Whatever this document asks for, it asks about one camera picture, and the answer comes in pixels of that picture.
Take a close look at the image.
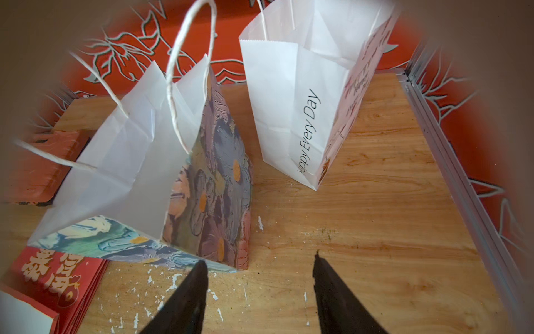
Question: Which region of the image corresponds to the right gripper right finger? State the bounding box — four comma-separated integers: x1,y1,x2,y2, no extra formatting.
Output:
313,254,387,334

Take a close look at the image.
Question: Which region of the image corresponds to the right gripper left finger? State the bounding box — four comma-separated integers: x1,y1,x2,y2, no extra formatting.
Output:
140,260,209,334

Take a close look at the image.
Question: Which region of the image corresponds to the red paper bag blue panel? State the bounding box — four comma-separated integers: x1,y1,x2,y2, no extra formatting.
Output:
1,246,109,333

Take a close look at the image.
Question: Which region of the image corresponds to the red RICH paper bag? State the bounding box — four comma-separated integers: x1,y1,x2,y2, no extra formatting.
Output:
1,284,59,334

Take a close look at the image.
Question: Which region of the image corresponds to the floral patterned paper bag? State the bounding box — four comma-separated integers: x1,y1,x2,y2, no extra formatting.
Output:
12,0,254,273

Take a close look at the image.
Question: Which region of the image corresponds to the white paper bag back right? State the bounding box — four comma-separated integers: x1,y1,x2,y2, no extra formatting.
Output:
239,1,399,189

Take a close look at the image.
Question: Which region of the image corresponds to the orange plastic tool case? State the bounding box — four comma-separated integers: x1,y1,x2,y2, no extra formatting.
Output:
6,130,92,206

